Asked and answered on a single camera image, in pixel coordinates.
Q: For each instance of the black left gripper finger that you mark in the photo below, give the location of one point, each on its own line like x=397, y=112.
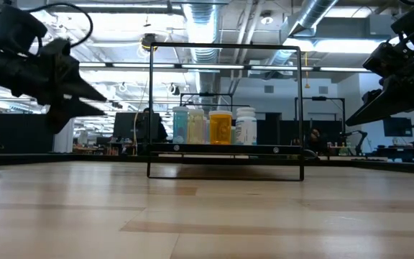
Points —
x=85, y=90
x=70, y=113

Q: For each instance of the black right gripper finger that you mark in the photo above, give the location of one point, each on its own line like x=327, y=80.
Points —
x=370, y=95
x=390, y=100

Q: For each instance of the white supplement bottle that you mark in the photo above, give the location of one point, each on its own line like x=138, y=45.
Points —
x=246, y=127

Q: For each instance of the large orange pill bottle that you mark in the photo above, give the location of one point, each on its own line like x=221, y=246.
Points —
x=220, y=129

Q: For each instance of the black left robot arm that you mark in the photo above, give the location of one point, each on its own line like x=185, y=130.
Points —
x=2, y=68

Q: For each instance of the white pillar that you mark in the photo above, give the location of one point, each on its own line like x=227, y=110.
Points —
x=63, y=138

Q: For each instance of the black computer monitor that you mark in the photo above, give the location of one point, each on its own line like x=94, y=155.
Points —
x=128, y=126

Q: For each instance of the dark partition panel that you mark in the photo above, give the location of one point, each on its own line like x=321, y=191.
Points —
x=16, y=133

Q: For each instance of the person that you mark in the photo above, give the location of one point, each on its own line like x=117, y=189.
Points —
x=162, y=131
x=314, y=138

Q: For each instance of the dark wall monitor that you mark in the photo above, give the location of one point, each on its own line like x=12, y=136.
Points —
x=397, y=126

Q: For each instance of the black gantry frame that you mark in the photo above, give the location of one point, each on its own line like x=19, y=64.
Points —
x=322, y=98

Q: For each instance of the silver ventilation duct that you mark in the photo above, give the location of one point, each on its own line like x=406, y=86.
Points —
x=315, y=14

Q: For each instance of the silver ribbed duct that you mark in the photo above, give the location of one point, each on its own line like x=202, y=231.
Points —
x=201, y=28

